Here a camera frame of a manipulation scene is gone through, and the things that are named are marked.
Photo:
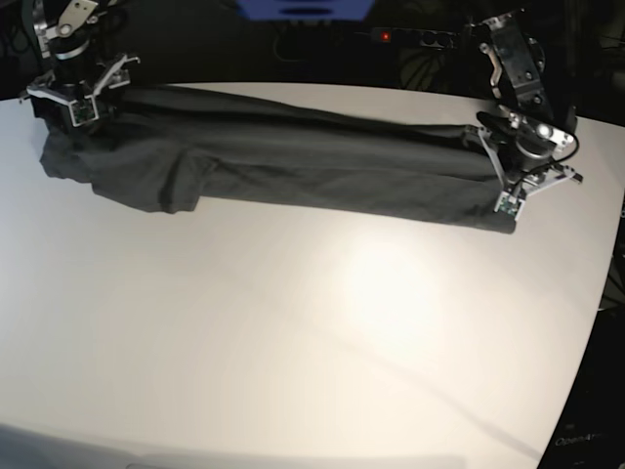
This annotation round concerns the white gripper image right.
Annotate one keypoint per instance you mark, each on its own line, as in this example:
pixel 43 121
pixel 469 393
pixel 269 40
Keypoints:
pixel 527 159

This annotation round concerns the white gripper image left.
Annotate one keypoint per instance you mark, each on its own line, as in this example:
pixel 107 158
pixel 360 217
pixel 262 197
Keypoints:
pixel 77 97

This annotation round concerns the dark grey T-shirt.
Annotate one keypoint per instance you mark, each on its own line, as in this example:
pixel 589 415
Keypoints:
pixel 160 149

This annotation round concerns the black power strip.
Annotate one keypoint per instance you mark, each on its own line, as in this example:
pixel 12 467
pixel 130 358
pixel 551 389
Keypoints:
pixel 413 38

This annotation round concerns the black OpenArm case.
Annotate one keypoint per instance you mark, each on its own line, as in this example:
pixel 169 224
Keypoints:
pixel 590 431

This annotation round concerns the blue plastic box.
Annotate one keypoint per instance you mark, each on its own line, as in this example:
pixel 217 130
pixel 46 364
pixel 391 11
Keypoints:
pixel 305 10

